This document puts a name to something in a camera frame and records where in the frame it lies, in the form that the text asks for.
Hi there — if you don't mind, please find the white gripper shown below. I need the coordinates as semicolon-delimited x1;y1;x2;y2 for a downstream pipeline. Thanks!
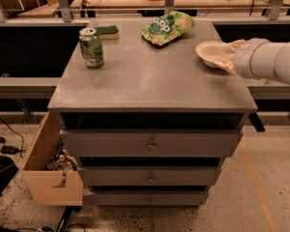
215;38;269;79

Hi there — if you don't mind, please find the white paper bowl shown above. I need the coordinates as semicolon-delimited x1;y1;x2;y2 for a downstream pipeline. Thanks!
196;41;232;68

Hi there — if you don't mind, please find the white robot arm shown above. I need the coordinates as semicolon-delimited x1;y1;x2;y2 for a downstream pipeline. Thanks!
214;38;290;85

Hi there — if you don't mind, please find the green soda can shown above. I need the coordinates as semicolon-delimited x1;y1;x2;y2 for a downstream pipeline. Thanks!
79;27;103;69

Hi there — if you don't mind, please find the clear sanitizer bottle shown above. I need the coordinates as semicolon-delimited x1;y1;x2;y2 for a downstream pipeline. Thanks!
252;78;267;85

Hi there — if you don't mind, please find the green chip bag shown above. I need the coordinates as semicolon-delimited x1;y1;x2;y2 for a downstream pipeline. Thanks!
141;11;194;46

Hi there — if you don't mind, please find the grey drawer cabinet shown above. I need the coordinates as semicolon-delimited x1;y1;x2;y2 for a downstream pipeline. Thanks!
48;19;256;195

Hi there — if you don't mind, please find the green yellow sponge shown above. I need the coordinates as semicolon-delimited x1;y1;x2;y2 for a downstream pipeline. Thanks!
97;25;119;40

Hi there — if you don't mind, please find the top grey drawer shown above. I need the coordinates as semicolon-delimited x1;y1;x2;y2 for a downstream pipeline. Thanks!
60;130;243;158

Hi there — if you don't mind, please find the grey drawer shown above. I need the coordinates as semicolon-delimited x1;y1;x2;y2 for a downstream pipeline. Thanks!
60;130;243;158
78;166;221;186
83;192;208;206

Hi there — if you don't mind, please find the middle grey drawer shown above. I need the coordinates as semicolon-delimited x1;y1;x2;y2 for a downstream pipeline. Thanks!
78;166;221;186

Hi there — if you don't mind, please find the bottom grey drawer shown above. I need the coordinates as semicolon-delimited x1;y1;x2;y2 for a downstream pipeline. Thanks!
83;192;208;206

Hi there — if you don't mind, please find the wooden box with clutter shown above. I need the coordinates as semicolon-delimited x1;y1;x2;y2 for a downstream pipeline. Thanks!
22;112;83;206

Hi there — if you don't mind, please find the black power adapter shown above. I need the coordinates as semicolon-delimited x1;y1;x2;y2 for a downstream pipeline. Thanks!
0;146;20;155

